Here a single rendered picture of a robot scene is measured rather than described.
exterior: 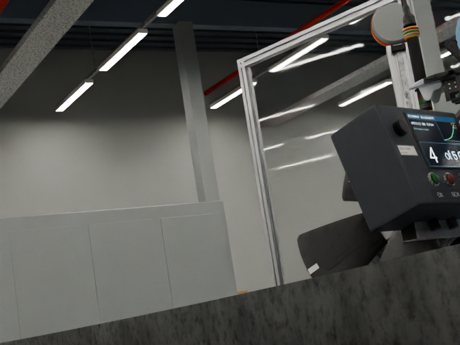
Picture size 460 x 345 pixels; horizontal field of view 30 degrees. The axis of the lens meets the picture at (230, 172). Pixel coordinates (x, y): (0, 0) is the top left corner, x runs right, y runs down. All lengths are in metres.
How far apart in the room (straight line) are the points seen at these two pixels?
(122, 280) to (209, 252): 0.92
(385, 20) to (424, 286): 3.00
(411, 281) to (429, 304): 0.01
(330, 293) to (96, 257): 7.43
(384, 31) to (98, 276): 4.94
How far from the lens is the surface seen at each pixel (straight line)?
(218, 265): 8.11
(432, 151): 1.52
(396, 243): 2.25
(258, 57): 3.75
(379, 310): 0.19
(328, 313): 0.22
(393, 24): 3.16
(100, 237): 7.68
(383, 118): 1.46
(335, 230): 2.43
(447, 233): 1.59
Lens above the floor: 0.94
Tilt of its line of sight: 9 degrees up
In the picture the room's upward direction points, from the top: 9 degrees counter-clockwise
